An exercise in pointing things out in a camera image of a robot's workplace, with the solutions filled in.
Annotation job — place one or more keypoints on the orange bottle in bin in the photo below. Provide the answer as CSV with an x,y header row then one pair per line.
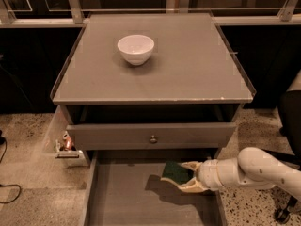
x,y
68,144

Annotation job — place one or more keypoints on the grey drawer cabinet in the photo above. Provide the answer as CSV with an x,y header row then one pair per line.
x,y
192,76

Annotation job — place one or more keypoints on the black office chair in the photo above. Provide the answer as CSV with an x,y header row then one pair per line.
x,y
289,110

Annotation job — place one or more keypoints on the grey open middle drawer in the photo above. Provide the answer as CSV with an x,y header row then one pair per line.
x,y
124,188

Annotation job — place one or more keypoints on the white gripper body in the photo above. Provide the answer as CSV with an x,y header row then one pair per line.
x,y
208,173

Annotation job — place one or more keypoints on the round metal drawer knob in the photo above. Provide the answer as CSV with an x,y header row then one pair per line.
x,y
153,139

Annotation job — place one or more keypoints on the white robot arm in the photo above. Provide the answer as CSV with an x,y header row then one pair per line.
x,y
251,168

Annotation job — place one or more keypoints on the clear plastic side bin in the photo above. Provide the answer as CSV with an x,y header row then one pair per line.
x,y
58,144

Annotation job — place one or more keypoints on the white ceramic bowl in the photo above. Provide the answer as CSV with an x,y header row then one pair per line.
x,y
136,49

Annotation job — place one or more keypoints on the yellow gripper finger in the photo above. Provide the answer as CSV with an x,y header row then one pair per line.
x,y
192,186
192,165

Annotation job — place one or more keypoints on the green yellow sponge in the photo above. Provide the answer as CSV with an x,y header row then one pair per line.
x,y
176,174

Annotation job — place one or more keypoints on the grey top drawer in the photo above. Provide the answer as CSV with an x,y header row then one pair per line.
x,y
137,136

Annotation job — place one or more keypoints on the metal window frame rail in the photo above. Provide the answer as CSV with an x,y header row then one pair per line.
x,y
75,12

